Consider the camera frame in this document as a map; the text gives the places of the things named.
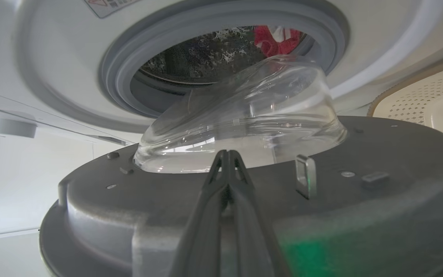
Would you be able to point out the cream perforated laundry basket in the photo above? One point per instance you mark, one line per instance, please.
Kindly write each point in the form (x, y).
(429, 100)

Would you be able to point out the grey warning label sticker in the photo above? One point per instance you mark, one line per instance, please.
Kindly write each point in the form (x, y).
(108, 7)

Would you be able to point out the white front-load washing machine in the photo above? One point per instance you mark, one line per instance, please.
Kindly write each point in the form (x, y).
(52, 57)

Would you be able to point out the red and white garment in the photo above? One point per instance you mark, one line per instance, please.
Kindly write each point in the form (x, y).
(279, 41)

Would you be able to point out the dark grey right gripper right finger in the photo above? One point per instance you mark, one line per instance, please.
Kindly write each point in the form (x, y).
(254, 234)

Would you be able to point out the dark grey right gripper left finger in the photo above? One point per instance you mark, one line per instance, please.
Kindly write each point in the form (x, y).
(202, 234)

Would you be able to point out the round washing machine door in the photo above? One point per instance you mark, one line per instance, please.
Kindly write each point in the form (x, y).
(129, 215)

